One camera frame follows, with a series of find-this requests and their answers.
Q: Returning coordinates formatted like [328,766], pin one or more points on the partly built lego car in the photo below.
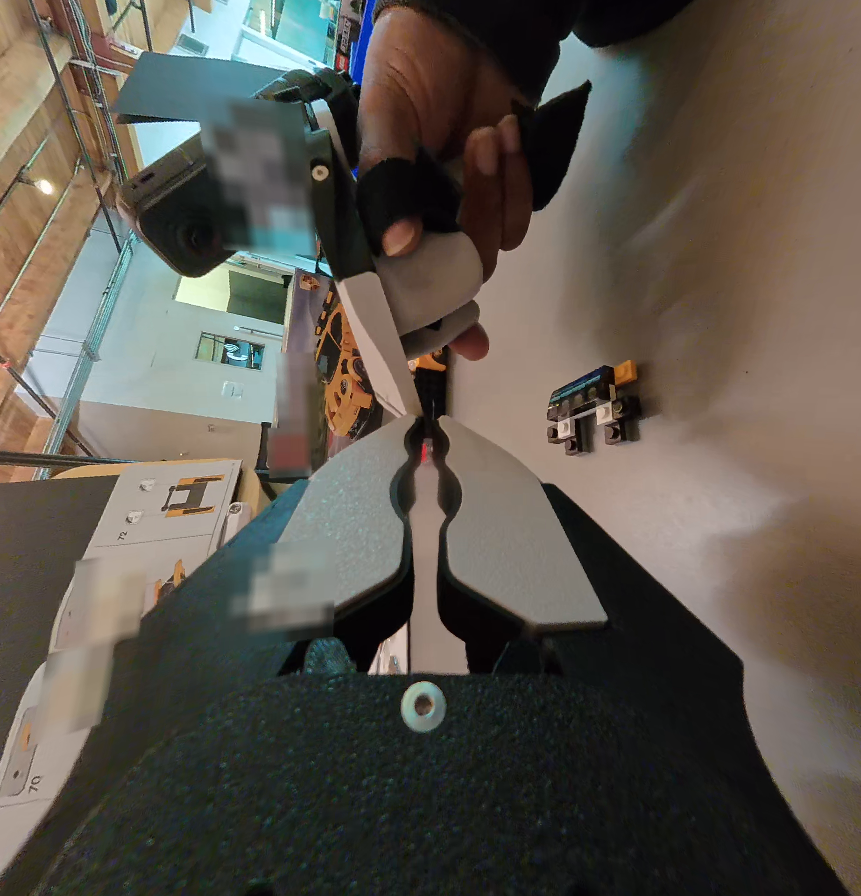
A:
[430,392]

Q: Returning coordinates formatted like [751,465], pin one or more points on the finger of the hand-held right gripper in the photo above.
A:
[378,336]

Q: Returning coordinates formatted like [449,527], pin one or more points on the black metal pole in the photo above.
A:
[52,458]

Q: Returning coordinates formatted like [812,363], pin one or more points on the glass panel with round logo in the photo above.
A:
[231,350]

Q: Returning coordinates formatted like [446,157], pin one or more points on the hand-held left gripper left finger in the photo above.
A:
[346,504]

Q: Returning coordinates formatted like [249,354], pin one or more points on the black and orange lego assembly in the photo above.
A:
[584,388]

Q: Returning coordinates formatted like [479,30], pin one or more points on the lego instruction booklet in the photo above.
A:
[157,532]

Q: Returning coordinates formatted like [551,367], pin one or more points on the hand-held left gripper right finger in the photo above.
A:
[514,546]

